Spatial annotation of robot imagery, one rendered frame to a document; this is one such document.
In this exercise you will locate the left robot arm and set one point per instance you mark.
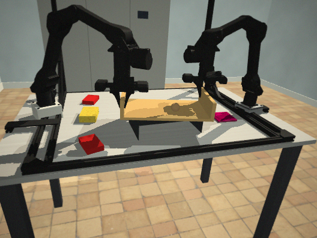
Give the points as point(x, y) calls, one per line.
point(205, 48)

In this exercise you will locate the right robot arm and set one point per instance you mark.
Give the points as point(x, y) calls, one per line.
point(59, 24)

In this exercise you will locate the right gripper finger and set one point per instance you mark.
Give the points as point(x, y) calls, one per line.
point(127, 95)
point(117, 96)

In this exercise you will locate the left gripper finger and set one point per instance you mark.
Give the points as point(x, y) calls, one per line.
point(199, 87)
point(208, 86)

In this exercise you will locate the tan tray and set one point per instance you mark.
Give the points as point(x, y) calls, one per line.
point(203, 109)

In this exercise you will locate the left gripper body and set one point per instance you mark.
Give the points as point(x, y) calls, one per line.
point(189, 78)

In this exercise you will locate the yellow sponge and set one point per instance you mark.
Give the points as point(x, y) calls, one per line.
point(88, 115)

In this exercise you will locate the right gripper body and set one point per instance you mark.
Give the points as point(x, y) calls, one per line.
point(102, 84)

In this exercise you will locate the brown ball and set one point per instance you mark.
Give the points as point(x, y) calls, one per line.
point(175, 107)

